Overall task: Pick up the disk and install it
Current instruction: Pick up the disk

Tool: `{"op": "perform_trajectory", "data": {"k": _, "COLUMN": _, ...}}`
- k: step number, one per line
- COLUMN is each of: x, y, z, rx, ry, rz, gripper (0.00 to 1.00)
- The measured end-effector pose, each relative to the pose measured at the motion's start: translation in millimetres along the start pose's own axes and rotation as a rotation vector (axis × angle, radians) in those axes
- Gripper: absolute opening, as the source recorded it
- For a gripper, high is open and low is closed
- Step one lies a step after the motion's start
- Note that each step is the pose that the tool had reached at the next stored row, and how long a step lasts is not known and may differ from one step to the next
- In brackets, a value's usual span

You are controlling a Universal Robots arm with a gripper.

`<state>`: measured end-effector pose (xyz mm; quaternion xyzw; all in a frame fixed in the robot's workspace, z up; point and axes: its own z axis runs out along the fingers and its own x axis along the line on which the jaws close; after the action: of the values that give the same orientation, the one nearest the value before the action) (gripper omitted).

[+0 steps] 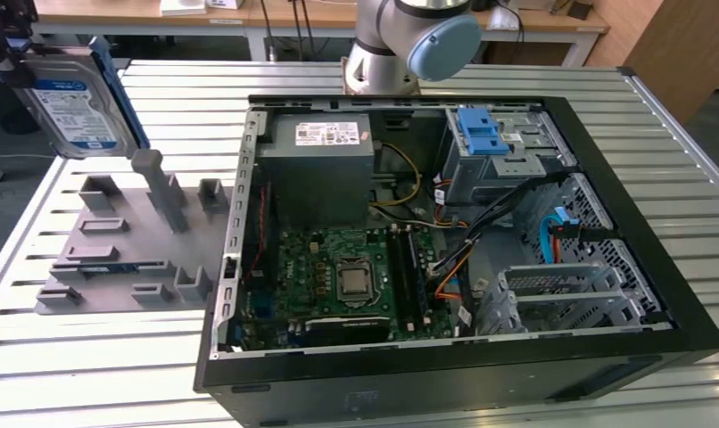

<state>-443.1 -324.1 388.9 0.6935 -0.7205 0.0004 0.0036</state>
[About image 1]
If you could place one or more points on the hard disk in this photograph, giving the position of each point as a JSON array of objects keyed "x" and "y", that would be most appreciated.
[{"x": 73, "y": 102}]

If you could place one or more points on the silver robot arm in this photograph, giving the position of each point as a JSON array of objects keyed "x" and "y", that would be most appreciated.
[{"x": 383, "y": 67}]

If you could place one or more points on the metal disk bay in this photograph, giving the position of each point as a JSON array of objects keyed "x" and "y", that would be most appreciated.
[{"x": 567, "y": 299}]

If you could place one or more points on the black mesh waste bin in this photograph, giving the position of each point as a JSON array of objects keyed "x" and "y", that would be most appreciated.
[{"x": 8, "y": 116}]

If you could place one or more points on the white box with label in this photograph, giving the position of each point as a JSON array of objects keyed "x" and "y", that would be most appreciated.
[{"x": 225, "y": 3}]

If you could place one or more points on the grey plastic parts rack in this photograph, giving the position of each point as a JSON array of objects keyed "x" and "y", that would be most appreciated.
[{"x": 126, "y": 241}]

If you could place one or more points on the grey power supply unit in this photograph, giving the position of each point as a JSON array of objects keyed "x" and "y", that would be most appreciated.
[{"x": 317, "y": 187}]

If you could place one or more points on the green motherboard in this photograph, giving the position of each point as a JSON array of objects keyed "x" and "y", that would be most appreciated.
[{"x": 312, "y": 267}]

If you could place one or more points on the blue plastic latch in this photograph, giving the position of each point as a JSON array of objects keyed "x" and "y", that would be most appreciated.
[{"x": 479, "y": 134}]

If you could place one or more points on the silver CPU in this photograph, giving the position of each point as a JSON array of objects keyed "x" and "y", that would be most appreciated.
[{"x": 356, "y": 283}]

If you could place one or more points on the grey metal drive cage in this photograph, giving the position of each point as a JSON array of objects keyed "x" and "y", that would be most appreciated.
[{"x": 472, "y": 178}]

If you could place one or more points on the CPU socket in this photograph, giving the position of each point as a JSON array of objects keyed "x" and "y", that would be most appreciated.
[{"x": 361, "y": 304}]

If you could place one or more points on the black RAM slot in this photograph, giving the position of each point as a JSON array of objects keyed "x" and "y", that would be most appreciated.
[{"x": 400, "y": 276}]

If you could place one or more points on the black graphics card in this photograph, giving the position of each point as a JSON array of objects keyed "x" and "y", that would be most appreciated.
[{"x": 347, "y": 332}]

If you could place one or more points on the dark brown box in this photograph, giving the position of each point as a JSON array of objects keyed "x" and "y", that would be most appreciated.
[{"x": 577, "y": 10}]

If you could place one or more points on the black PC case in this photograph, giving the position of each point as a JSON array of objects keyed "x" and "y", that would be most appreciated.
[{"x": 455, "y": 383}]

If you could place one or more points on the wooden desk white frame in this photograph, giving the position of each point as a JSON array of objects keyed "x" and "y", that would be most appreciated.
[
  {"x": 97, "y": 18},
  {"x": 544, "y": 24}
]

